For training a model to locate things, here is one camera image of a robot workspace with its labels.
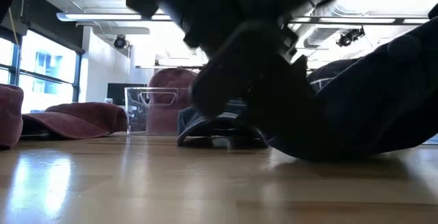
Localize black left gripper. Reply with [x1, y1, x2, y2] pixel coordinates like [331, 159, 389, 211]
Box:
[125, 0, 299, 61]

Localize maroon baseball cap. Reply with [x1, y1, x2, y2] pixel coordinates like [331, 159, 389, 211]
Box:
[146, 66, 198, 136]
[21, 101, 129, 140]
[0, 83, 25, 151]

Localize black ceiling device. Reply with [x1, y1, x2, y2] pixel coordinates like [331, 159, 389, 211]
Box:
[335, 25, 367, 48]

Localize clear plastic bin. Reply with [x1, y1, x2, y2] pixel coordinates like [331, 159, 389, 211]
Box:
[124, 86, 193, 137]

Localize white ceiling beam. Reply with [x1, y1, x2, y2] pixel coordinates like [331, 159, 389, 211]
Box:
[75, 21, 151, 36]

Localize black screen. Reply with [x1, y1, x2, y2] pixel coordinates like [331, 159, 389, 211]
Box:
[106, 82, 149, 107]

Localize dark-framed window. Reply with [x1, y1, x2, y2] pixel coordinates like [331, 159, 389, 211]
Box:
[0, 28, 85, 115]

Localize silver ventilation duct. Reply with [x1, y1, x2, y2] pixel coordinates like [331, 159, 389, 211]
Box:
[300, 3, 347, 49]

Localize black hanging rail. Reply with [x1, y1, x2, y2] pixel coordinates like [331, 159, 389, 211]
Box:
[134, 64, 207, 71]

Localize round black ceiling camera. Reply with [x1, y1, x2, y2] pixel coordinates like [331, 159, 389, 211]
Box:
[112, 33, 131, 51]

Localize yellow hanging cord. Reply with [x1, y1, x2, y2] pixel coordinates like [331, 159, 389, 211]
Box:
[7, 6, 20, 47]

